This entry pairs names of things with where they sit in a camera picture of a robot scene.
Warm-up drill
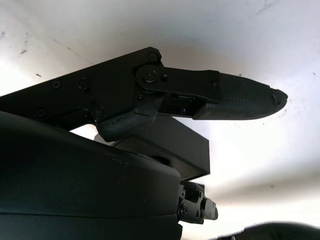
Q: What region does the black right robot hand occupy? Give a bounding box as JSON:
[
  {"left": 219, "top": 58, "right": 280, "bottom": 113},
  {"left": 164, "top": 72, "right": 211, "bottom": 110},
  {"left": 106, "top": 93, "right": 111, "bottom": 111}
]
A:
[{"left": 0, "top": 46, "right": 288, "bottom": 240}]

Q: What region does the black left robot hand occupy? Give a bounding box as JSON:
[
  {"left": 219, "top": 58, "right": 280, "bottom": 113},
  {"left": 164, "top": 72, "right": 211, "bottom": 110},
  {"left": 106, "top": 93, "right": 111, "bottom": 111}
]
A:
[{"left": 219, "top": 219, "right": 320, "bottom": 240}]

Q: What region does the black box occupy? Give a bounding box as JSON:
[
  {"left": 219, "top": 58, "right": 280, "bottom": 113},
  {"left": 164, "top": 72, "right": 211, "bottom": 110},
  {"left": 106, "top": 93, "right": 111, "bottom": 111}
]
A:
[{"left": 109, "top": 116, "right": 210, "bottom": 181}]

